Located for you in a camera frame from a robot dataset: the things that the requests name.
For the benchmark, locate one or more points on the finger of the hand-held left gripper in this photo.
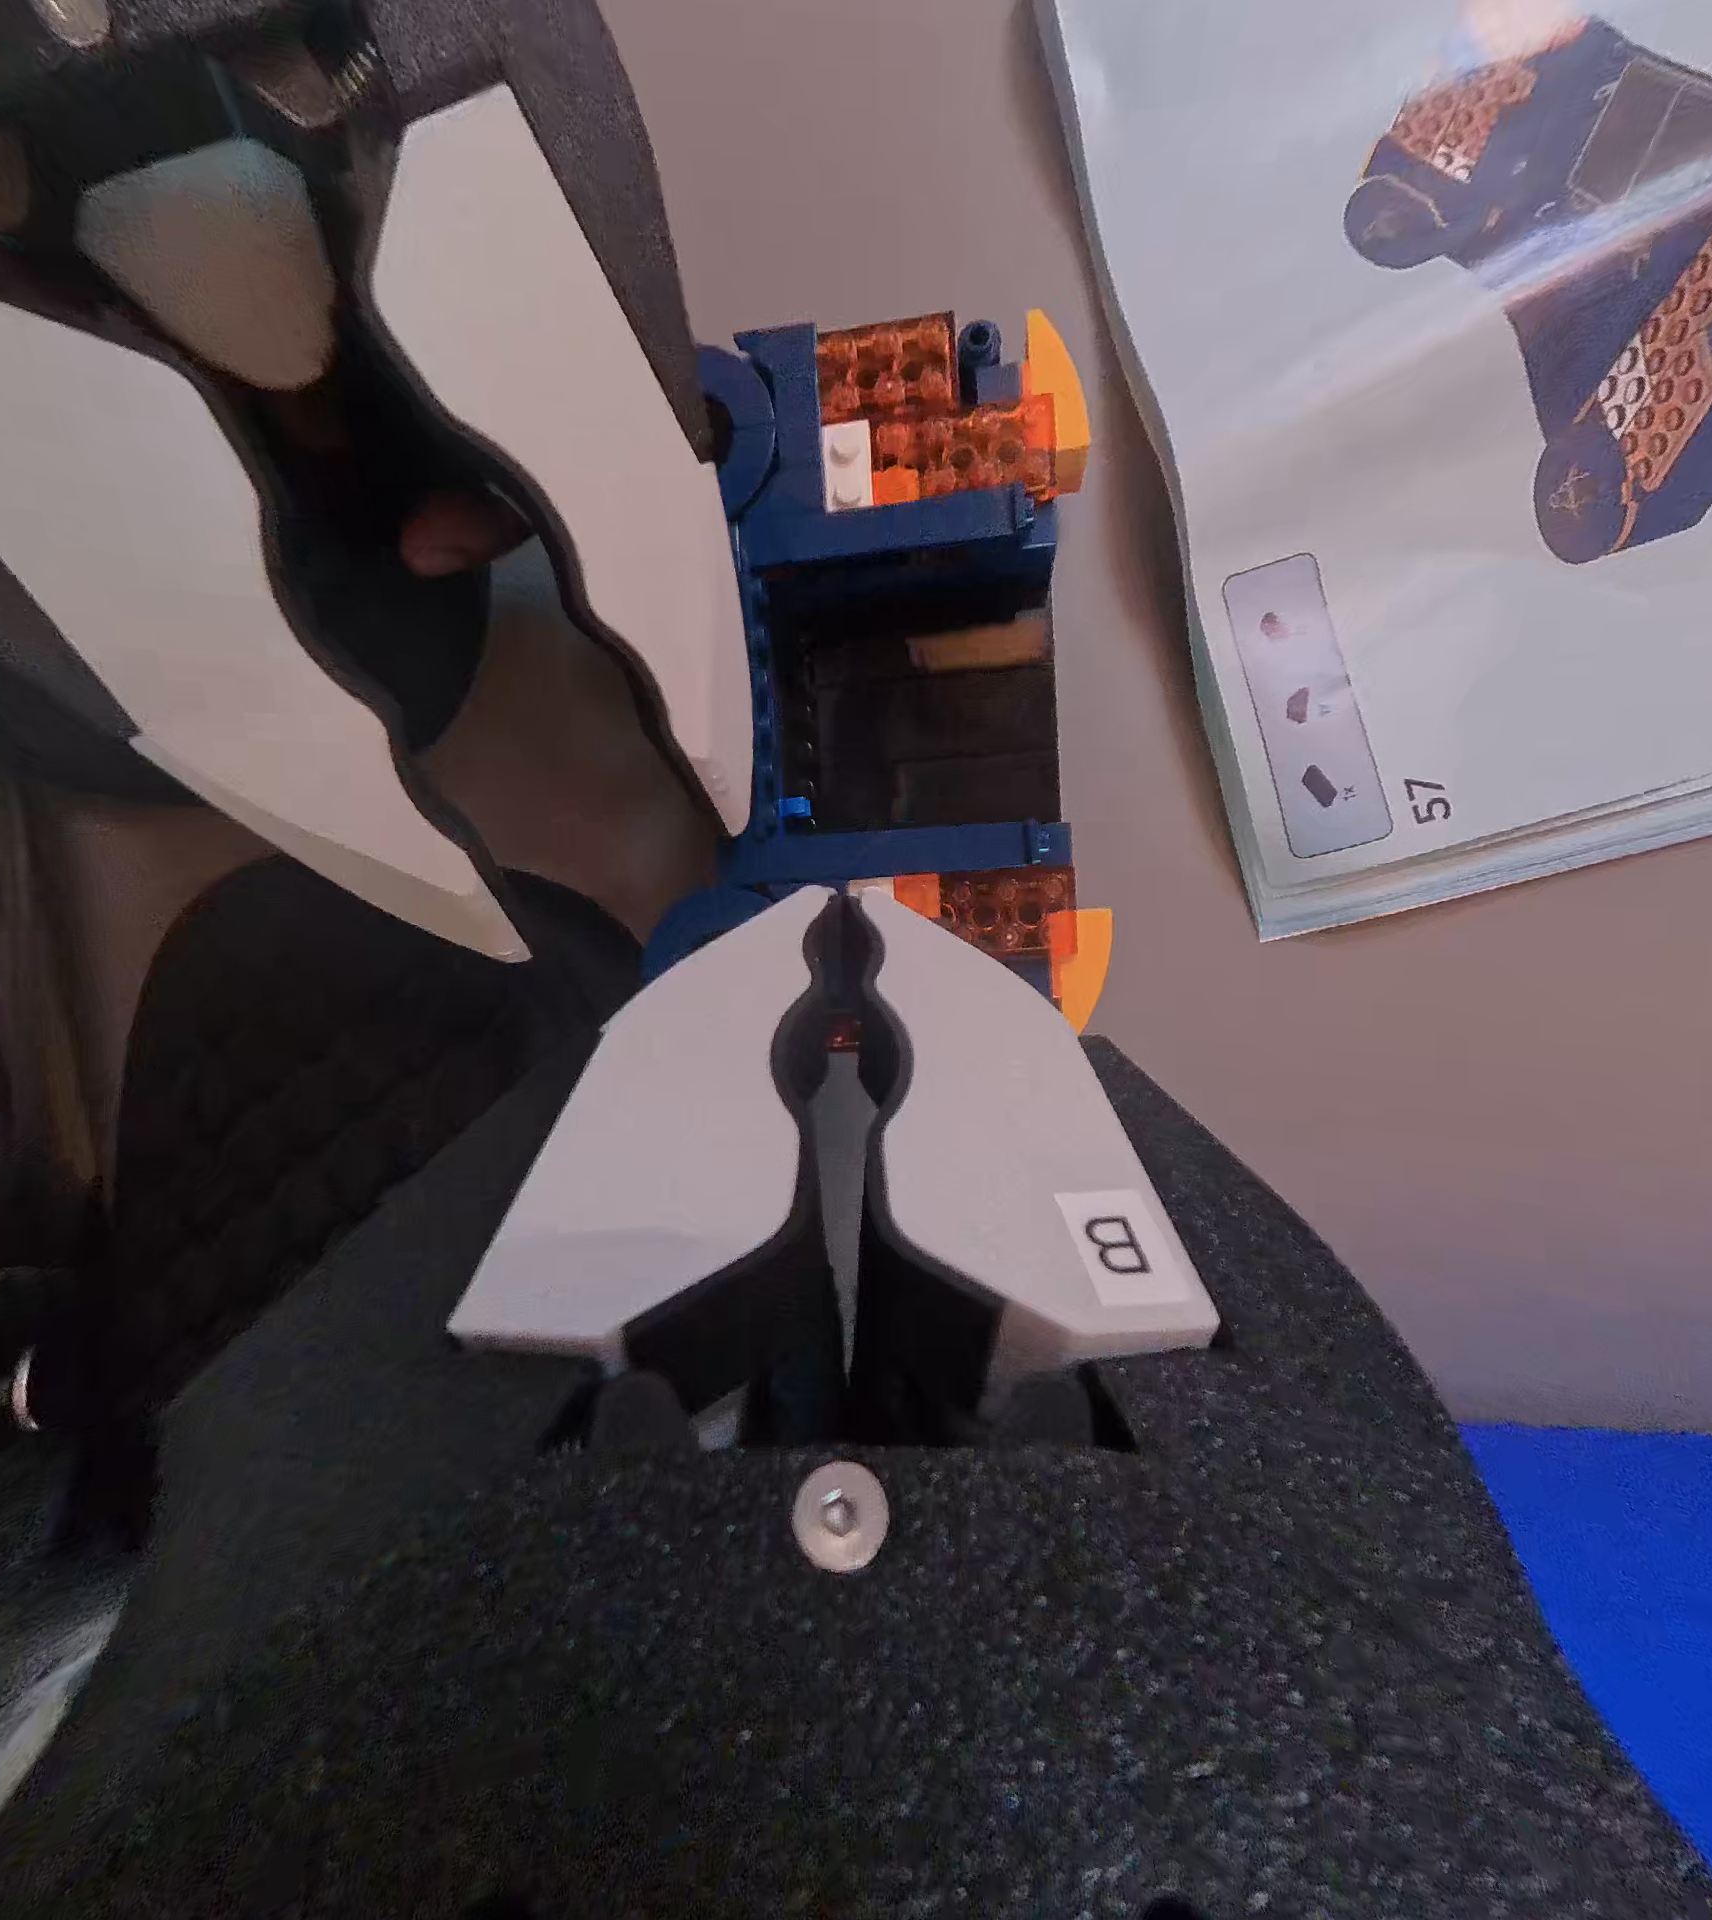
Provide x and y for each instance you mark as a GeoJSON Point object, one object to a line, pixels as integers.
{"type": "Point", "coordinates": [90, 511]}
{"type": "Point", "coordinates": [587, 451]}

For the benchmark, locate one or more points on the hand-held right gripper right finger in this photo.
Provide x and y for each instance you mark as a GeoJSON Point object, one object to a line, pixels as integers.
{"type": "Point", "coordinates": [1007, 1140]}

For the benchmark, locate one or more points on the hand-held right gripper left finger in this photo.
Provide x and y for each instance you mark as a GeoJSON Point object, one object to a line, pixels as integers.
{"type": "Point", "coordinates": [661, 1170]}

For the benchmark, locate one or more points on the dark blue orange brick model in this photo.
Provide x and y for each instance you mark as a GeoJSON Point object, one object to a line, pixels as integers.
{"type": "Point", "coordinates": [887, 524]}

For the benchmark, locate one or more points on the black honeycomb cushion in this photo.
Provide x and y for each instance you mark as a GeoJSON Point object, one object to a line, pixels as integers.
{"type": "Point", "coordinates": [316, 1080]}

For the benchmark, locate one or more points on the open instruction booklet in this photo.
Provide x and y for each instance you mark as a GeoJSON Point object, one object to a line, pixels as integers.
{"type": "Point", "coordinates": [1321, 451]}

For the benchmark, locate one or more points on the blue plastic bin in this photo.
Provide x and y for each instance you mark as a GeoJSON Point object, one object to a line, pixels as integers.
{"type": "Point", "coordinates": [1667, 1651]}

